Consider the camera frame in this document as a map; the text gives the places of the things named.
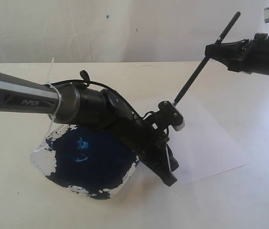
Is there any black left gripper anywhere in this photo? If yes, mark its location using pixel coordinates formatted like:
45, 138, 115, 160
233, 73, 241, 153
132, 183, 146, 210
112, 116, 179, 186

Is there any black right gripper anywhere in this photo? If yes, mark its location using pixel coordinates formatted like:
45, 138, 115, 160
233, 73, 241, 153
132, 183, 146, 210
205, 33, 269, 75

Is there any white paper sheet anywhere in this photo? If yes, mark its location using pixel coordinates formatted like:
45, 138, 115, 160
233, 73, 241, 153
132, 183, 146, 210
168, 94, 250, 186

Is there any black paintbrush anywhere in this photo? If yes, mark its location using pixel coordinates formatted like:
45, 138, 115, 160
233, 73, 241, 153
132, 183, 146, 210
173, 11, 241, 106

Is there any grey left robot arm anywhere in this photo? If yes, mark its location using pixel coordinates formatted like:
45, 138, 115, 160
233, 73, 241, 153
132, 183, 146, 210
0, 71, 184, 186

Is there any white square paint plate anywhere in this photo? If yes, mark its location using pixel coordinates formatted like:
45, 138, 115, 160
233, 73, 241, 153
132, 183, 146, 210
30, 125, 139, 200

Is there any white zip tie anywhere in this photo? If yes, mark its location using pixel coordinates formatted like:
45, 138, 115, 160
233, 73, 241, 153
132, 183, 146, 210
44, 57, 62, 134

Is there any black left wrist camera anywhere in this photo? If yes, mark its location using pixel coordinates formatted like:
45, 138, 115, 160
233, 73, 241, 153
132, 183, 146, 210
154, 101, 185, 132

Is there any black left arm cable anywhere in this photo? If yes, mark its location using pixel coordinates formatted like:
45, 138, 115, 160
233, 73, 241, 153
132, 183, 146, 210
46, 69, 149, 125

